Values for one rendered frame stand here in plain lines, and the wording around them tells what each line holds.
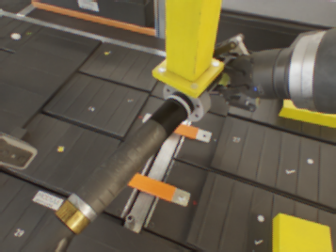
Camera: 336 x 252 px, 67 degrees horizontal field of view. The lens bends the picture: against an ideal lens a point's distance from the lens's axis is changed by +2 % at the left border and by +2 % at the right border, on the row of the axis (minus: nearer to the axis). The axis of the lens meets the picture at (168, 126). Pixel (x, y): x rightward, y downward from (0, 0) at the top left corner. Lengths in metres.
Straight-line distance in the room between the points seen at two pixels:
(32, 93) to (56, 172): 0.23
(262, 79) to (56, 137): 0.41
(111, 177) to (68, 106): 0.30
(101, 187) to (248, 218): 0.25
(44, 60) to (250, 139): 0.55
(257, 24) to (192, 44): 0.38
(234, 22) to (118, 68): 0.32
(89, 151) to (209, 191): 0.25
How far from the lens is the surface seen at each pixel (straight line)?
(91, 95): 0.62
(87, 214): 0.34
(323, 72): 0.34
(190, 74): 0.36
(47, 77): 0.69
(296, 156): 0.55
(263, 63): 0.39
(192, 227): 0.44
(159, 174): 0.50
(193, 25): 0.32
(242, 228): 0.46
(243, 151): 0.52
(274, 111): 0.61
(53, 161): 0.54
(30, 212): 0.51
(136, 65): 0.68
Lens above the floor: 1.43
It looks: 54 degrees down
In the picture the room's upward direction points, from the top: 1 degrees counter-clockwise
